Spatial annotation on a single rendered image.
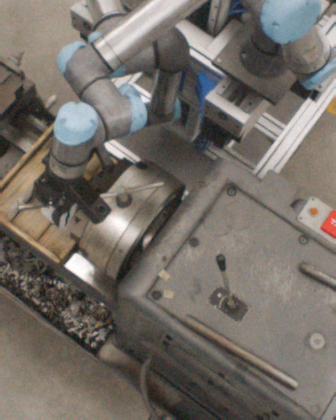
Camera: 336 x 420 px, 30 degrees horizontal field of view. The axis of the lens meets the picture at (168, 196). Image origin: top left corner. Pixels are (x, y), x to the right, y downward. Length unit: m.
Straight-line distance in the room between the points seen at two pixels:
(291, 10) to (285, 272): 0.61
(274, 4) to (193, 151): 1.58
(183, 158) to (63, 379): 1.05
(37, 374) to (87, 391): 0.21
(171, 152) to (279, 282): 1.35
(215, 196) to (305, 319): 0.36
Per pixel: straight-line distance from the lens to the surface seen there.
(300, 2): 1.24
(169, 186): 1.57
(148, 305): 1.44
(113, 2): 1.63
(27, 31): 3.34
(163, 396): 2.13
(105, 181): 1.65
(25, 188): 1.94
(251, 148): 2.80
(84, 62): 1.28
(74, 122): 1.16
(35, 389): 2.69
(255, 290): 1.48
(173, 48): 1.55
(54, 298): 2.12
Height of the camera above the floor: 2.66
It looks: 68 degrees down
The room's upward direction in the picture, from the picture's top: 11 degrees clockwise
